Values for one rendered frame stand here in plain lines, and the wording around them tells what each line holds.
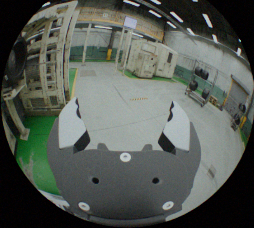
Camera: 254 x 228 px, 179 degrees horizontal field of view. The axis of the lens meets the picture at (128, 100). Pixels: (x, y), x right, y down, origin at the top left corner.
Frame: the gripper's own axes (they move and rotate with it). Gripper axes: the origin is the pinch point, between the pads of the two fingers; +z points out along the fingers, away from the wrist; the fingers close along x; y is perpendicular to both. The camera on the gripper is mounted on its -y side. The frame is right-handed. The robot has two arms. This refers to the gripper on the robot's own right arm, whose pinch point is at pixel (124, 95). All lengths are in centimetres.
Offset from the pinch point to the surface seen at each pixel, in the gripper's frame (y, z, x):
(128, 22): -155, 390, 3
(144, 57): 12, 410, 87
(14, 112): 36, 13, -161
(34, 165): 91, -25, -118
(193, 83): 78, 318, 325
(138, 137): 111, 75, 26
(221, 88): 84, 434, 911
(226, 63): -193, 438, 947
